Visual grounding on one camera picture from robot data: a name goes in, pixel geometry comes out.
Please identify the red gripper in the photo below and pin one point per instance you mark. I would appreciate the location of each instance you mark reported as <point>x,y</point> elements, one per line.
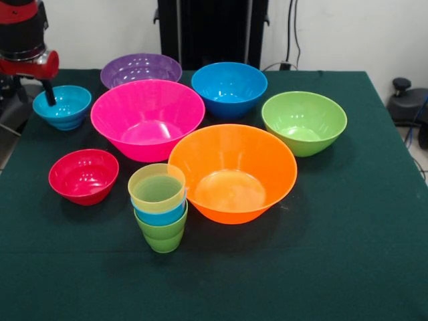
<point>36,68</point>

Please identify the small cyan bowl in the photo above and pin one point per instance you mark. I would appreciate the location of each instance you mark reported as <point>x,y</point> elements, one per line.
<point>67,112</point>

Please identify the yellow cup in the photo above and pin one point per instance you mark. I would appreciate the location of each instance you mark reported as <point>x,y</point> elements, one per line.
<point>157,190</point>

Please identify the blue cup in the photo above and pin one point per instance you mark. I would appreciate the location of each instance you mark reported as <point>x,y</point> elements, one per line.
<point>160,218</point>

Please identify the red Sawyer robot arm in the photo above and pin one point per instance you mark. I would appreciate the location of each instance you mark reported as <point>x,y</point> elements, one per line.
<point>20,30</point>

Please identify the small red bowl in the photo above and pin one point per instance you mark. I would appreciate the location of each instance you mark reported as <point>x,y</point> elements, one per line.
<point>83,180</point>

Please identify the purple bowl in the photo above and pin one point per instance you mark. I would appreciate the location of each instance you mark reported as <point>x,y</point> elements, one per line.
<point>140,67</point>

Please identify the large magenta bowl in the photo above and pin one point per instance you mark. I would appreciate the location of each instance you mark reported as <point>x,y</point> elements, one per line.
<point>143,117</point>

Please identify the dark green table cloth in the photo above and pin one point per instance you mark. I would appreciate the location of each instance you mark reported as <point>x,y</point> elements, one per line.
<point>67,267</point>

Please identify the blue bowl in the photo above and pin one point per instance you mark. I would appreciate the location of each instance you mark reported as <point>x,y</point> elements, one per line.
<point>229,87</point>

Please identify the green cup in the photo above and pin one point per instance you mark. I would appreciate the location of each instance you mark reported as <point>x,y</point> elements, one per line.
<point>164,239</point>

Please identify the large orange bowl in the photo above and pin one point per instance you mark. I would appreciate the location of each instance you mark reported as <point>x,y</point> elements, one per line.
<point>234,167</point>

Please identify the green bowl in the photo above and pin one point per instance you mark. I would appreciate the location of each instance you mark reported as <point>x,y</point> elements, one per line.
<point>301,123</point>

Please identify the black pedestal foot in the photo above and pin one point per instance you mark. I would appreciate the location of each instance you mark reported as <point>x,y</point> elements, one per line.
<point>10,113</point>
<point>404,103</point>

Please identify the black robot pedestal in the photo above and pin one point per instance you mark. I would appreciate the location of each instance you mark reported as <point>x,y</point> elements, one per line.
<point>207,33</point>

